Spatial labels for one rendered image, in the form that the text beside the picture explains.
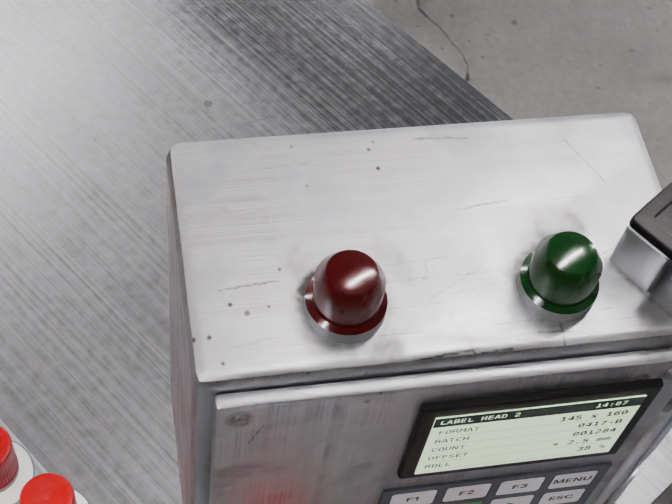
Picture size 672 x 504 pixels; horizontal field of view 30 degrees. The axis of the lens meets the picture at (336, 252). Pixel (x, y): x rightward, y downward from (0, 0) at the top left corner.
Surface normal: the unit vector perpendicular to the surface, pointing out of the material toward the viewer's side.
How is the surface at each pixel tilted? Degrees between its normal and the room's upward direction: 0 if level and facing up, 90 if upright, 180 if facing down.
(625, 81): 0
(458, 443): 90
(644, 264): 90
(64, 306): 0
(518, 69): 0
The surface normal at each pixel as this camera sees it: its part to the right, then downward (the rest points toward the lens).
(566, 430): 0.16, 0.84
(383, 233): 0.10, -0.54
